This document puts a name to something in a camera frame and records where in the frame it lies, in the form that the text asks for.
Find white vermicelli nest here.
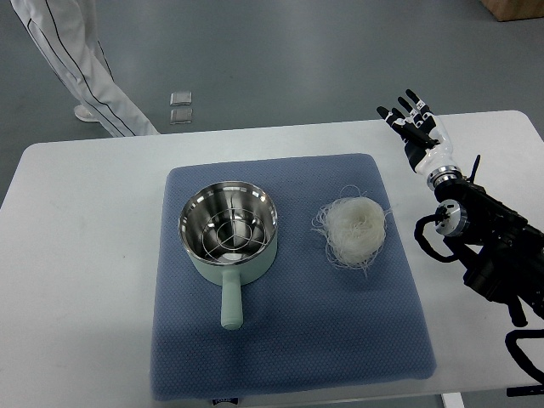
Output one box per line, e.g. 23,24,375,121
311,184,391,276

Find white table leg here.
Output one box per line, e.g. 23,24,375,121
441,393,465,408

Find lower metal floor plate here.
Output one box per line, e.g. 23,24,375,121
170,107,193,124

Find metal floor plate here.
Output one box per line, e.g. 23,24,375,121
170,107,193,124
169,91,192,106

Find brown cardboard box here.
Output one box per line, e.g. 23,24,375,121
481,0,543,22

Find upper metal floor plate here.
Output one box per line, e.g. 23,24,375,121
169,91,192,106

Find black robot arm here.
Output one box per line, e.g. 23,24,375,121
427,165,543,327

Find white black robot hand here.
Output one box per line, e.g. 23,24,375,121
377,89,459,179

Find white shoe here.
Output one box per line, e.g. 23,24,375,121
73,105,99,122

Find mint green steel pot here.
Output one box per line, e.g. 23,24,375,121
178,181,278,330

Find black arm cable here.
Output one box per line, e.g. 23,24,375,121
504,329,544,386

